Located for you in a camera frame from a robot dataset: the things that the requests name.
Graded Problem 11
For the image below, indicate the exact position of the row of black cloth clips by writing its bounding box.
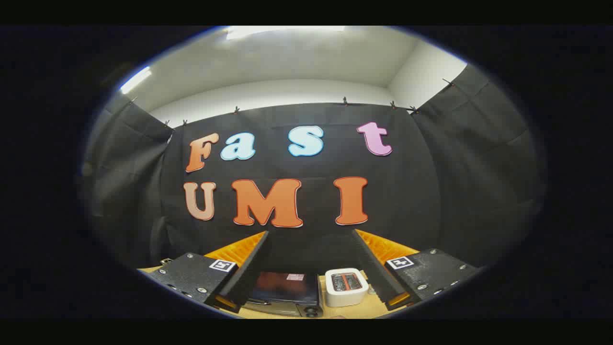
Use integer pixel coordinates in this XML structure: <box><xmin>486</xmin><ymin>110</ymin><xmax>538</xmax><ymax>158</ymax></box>
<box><xmin>127</xmin><ymin>78</ymin><xmax>455</xmax><ymax>131</ymax></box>

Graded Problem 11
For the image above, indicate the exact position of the white pop-up toaster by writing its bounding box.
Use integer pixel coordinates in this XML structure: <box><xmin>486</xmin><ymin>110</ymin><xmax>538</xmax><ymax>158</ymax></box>
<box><xmin>325</xmin><ymin>268</ymin><xmax>369</xmax><ymax>308</ymax></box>

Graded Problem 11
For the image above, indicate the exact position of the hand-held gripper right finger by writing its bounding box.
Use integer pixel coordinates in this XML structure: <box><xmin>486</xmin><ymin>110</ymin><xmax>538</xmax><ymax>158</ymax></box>
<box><xmin>352</xmin><ymin>229</ymin><xmax>482</xmax><ymax>311</ymax></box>

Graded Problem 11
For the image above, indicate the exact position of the black toaster oven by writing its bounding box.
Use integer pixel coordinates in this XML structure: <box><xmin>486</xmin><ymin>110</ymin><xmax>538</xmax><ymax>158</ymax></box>
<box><xmin>242</xmin><ymin>272</ymin><xmax>324</xmax><ymax>318</ymax></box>

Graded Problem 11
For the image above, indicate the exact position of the ceiling light panel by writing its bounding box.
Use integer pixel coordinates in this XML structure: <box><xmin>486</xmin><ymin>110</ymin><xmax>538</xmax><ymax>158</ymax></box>
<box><xmin>119</xmin><ymin>66</ymin><xmax>153</xmax><ymax>95</ymax></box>

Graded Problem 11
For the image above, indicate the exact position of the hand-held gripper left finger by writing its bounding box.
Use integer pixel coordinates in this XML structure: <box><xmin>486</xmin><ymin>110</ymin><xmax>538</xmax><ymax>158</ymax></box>
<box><xmin>138</xmin><ymin>231</ymin><xmax>272</xmax><ymax>314</ymax></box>

